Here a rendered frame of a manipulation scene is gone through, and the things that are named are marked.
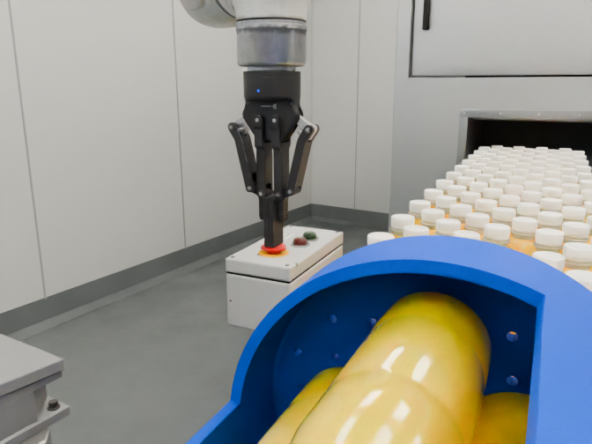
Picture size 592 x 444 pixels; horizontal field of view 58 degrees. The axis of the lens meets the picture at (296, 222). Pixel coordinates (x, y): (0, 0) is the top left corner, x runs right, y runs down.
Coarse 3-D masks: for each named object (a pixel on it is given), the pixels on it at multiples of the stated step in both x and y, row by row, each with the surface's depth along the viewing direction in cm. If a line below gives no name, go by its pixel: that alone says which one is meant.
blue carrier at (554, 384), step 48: (384, 240) 37; (432, 240) 34; (480, 240) 34; (336, 288) 39; (384, 288) 37; (432, 288) 36; (480, 288) 35; (528, 288) 28; (576, 288) 31; (288, 336) 42; (336, 336) 40; (528, 336) 34; (576, 336) 25; (240, 384) 38; (288, 384) 43; (528, 384) 35; (576, 384) 21; (240, 432) 39; (528, 432) 18; (576, 432) 18
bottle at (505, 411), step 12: (492, 396) 31; (504, 396) 31; (516, 396) 31; (528, 396) 31; (492, 408) 30; (504, 408) 30; (516, 408) 30; (528, 408) 30; (480, 420) 29; (492, 420) 29; (504, 420) 29; (516, 420) 28; (480, 432) 29; (492, 432) 28; (504, 432) 28; (516, 432) 28
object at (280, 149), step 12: (276, 120) 69; (276, 132) 70; (276, 144) 70; (288, 144) 72; (276, 156) 71; (288, 156) 73; (276, 168) 72; (288, 168) 73; (276, 180) 72; (276, 192) 72
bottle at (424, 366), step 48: (384, 336) 29; (432, 336) 28; (480, 336) 31; (336, 384) 25; (384, 384) 23; (432, 384) 24; (480, 384) 28; (336, 432) 21; (384, 432) 21; (432, 432) 22
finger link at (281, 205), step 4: (296, 188) 72; (284, 192) 73; (296, 192) 72; (284, 196) 73; (288, 196) 74; (280, 200) 73; (284, 200) 73; (276, 204) 73; (280, 204) 73; (284, 204) 73; (276, 208) 74; (280, 208) 73; (284, 208) 73; (276, 212) 74; (280, 212) 73; (284, 212) 73; (276, 216) 74; (280, 216) 74; (284, 216) 74; (280, 220) 74; (284, 220) 74
